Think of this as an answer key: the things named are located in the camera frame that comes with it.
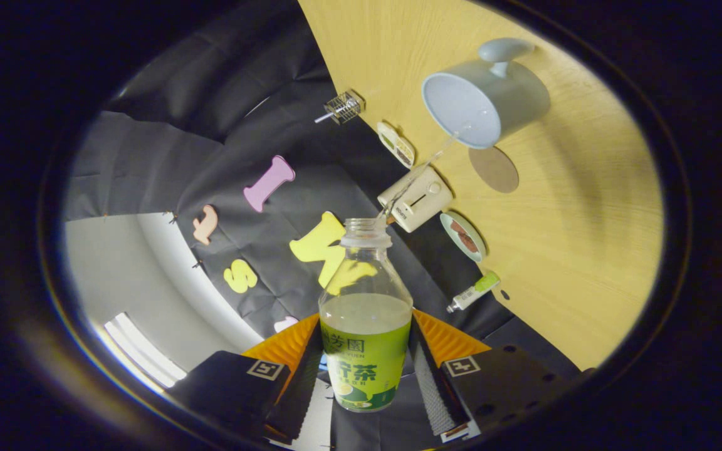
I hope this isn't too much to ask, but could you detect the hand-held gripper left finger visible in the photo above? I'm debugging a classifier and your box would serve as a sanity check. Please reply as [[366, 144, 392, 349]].
[[167, 313, 324, 447]]

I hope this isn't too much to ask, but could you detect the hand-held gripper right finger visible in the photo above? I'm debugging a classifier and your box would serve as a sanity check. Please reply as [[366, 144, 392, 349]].
[[408, 309, 578, 444]]

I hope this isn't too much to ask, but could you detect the green label juice bottle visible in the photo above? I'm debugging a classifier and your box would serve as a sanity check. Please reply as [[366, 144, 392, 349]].
[[318, 217, 413, 413]]

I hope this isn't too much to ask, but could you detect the round brown coaster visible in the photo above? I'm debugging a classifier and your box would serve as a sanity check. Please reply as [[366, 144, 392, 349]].
[[468, 146, 520, 194]]

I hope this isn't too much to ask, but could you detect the light blue cup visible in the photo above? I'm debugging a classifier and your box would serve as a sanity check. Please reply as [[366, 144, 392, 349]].
[[421, 38, 551, 150]]

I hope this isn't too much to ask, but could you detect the white green tube bottle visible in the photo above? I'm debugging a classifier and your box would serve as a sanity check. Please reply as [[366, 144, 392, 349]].
[[447, 271, 501, 313]]

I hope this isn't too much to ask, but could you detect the pale green plate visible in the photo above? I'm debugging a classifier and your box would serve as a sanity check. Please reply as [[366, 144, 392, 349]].
[[440, 211, 487, 263]]

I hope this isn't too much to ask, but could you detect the long ceiling light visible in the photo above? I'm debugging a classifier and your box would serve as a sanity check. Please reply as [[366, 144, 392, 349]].
[[104, 312, 187, 389]]

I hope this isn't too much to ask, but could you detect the white toaster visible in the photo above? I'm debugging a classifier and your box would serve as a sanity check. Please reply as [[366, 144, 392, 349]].
[[378, 165, 454, 234]]

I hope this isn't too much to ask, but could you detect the wooden table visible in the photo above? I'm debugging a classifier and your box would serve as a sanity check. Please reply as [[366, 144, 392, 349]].
[[298, 0, 664, 370]]

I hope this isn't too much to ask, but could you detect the white divided snack tray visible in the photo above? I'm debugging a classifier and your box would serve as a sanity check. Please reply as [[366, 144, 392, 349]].
[[377, 121, 416, 169]]

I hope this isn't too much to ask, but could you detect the clear glass tumbler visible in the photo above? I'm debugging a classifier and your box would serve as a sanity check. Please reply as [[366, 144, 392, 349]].
[[325, 91, 363, 125]]

